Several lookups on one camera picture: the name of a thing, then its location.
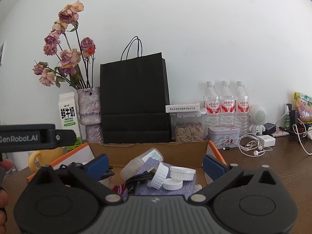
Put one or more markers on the black power adapter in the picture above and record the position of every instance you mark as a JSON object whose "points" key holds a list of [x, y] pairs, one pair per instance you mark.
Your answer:
{"points": [[270, 128]]}

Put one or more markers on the large ribbed white cap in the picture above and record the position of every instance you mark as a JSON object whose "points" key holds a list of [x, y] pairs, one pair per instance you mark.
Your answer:
{"points": [[158, 175]]}

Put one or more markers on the white flat box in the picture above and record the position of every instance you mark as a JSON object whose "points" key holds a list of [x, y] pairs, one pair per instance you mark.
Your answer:
{"points": [[182, 108]]}

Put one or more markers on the person's left hand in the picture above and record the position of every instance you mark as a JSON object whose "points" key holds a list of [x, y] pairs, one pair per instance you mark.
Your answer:
{"points": [[3, 207]]}

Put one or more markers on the white plug adapter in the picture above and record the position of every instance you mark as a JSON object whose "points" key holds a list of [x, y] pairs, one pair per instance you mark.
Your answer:
{"points": [[309, 132]]}

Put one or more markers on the large smooth white lid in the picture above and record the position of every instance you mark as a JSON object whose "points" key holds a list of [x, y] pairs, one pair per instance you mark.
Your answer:
{"points": [[182, 173]]}

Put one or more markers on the printed tin box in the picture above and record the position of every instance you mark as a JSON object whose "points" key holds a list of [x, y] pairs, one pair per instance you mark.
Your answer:
{"points": [[223, 136]]}

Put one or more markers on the purple woven pouch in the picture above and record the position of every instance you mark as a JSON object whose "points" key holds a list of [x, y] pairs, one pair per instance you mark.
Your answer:
{"points": [[175, 187]]}

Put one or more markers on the red striped cloth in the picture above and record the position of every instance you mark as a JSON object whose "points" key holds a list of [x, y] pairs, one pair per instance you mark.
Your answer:
{"points": [[120, 189]]}

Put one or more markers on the white charger block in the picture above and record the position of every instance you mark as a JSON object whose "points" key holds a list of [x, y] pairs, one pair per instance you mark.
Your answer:
{"points": [[267, 140]]}

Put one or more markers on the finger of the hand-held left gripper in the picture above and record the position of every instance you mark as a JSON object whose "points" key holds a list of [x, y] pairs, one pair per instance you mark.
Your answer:
{"points": [[65, 138]]}

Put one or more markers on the purple speckled vase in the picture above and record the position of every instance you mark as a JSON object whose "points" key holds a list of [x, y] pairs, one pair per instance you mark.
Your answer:
{"points": [[90, 112]]}

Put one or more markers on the yellow pink snack packet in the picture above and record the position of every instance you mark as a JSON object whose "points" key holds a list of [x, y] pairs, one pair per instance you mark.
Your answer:
{"points": [[304, 107]]}

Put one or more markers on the black upright stand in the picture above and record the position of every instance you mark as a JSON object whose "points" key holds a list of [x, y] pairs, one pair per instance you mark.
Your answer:
{"points": [[292, 121]]}

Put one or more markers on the clear seed container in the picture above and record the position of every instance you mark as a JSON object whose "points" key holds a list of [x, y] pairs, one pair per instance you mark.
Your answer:
{"points": [[189, 129]]}

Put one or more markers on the yellow mug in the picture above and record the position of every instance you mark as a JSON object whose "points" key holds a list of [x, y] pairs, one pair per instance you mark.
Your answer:
{"points": [[48, 157]]}

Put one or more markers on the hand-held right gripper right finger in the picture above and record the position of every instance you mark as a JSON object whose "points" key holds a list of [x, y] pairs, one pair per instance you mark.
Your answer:
{"points": [[212, 166]]}

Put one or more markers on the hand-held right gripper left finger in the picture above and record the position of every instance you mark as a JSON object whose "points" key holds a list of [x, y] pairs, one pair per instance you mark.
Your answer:
{"points": [[98, 167]]}

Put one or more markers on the red cardboard box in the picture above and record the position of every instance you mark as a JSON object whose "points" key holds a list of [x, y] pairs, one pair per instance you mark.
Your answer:
{"points": [[114, 154]]}

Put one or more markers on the medium ribbed white cap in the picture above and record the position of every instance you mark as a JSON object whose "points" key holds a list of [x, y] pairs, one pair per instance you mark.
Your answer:
{"points": [[172, 184]]}

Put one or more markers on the white robot speaker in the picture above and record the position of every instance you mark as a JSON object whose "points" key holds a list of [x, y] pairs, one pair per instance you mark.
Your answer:
{"points": [[258, 115]]}

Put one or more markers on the white earphones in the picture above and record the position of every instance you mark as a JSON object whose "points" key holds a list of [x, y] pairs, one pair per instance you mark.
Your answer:
{"points": [[254, 152]]}

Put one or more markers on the white milk carton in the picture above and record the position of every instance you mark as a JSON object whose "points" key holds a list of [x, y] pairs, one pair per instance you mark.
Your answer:
{"points": [[69, 117]]}

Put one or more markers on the dried pink roses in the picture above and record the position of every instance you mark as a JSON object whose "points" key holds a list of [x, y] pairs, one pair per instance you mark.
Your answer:
{"points": [[65, 56]]}

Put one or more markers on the black paper bag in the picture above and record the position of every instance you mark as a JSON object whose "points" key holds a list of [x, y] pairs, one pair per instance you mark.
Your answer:
{"points": [[134, 97]]}

